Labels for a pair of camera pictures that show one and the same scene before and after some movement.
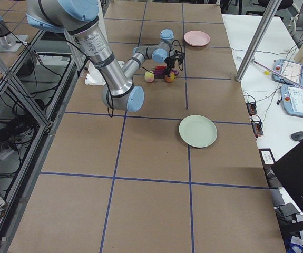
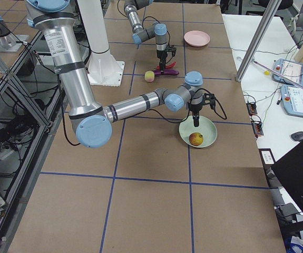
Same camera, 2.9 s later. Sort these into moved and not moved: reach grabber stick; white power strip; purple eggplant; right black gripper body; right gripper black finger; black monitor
Moved: right black gripper body; right gripper black finger
Not moved: white power strip; reach grabber stick; purple eggplant; black monitor
